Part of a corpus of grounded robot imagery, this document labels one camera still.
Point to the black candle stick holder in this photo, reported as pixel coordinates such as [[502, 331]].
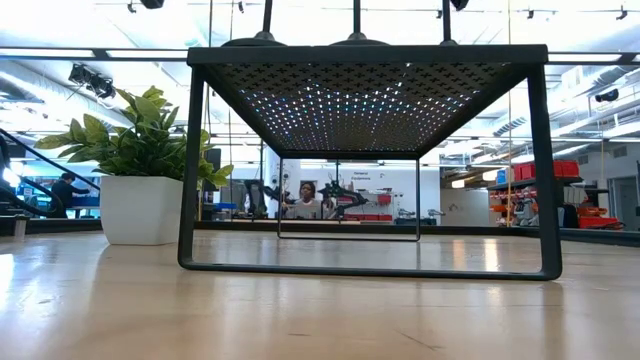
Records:
[[267, 15], [446, 20], [357, 15]]

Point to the background black robot arm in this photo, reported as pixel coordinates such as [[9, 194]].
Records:
[[345, 195]]

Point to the black ceiling light fixture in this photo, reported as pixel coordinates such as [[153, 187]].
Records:
[[92, 82]]

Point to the black perforated metal shelf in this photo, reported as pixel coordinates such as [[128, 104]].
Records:
[[360, 54]]

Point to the shelving rack with red bins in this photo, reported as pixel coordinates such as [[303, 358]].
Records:
[[565, 168]]

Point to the artificial green plant white pot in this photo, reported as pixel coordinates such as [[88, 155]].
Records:
[[137, 210]]

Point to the person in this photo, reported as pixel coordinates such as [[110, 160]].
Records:
[[307, 192], [65, 192]]

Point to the white rack with red bins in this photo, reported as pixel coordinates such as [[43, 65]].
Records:
[[384, 199]]

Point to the black ceiling camera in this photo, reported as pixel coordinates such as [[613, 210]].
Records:
[[607, 95]]

